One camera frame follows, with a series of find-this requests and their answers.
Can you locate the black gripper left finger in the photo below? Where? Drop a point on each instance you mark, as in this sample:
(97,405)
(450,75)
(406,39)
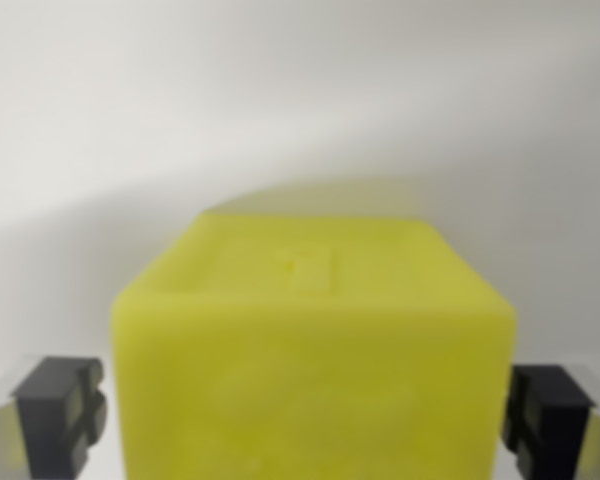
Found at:
(50,420)

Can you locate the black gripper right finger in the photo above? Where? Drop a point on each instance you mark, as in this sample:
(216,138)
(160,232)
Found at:
(550,425)

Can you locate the yellow cube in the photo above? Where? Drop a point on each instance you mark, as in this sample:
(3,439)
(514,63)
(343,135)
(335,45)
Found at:
(310,360)

